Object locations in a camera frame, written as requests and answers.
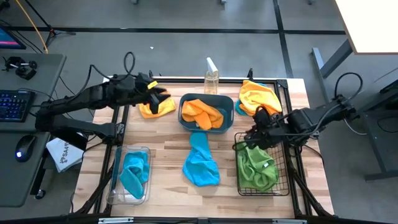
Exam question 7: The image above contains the orange microfiber towel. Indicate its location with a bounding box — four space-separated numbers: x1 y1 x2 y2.
138 96 177 119
238 80 283 118
181 98 224 131

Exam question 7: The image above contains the black aluminium table frame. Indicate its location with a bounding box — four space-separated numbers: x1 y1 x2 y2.
73 70 334 220

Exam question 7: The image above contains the black tripod leg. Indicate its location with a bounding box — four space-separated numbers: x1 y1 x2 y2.
23 0 77 47

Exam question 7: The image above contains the clear spray bottle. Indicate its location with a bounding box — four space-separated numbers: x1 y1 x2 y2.
203 57 220 95

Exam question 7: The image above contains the white printed bag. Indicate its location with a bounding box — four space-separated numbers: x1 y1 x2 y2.
45 138 85 174

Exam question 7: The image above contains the backlit black keyboard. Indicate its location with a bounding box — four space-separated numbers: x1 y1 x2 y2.
0 89 35 123

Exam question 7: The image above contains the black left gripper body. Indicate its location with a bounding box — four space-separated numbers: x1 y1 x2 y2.
132 73 161 114

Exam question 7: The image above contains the grey table leg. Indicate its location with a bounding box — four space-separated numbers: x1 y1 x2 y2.
312 39 354 107

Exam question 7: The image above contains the black computer mouse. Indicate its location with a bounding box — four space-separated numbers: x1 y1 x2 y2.
14 134 37 162

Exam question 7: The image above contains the blue microfiber towel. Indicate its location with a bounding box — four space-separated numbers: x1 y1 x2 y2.
119 151 150 200
182 132 221 187
234 99 249 117

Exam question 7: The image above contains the silver metal bracket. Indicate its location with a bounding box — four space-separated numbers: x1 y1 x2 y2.
98 217 135 224
272 218 308 224

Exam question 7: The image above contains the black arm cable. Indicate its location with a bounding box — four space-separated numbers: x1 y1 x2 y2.
123 51 137 76
334 72 364 105

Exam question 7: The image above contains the yellow floor cable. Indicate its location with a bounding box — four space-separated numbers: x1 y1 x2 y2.
14 0 49 54

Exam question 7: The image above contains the blue-grey plastic basket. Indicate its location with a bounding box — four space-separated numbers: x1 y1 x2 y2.
177 92 234 134

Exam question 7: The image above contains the dark grey side desk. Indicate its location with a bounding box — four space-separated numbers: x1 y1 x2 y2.
0 52 68 208

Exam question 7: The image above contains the black clamp mount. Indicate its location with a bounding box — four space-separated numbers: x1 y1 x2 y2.
2 56 38 81

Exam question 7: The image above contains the white table top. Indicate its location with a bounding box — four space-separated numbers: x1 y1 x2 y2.
334 0 398 56

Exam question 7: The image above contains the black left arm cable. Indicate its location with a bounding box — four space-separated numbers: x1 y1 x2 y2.
123 51 137 76

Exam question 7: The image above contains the clear plastic bin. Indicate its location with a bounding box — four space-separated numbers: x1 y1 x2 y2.
106 145 152 206

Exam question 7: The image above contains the computer monitor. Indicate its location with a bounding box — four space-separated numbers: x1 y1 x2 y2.
0 26 27 50

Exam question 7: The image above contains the black wire basket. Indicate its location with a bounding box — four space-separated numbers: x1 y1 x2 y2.
233 131 292 197

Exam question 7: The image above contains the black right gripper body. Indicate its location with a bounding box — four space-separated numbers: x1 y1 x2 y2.
253 107 282 147

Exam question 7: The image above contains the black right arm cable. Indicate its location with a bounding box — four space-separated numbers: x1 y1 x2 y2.
334 72 364 105

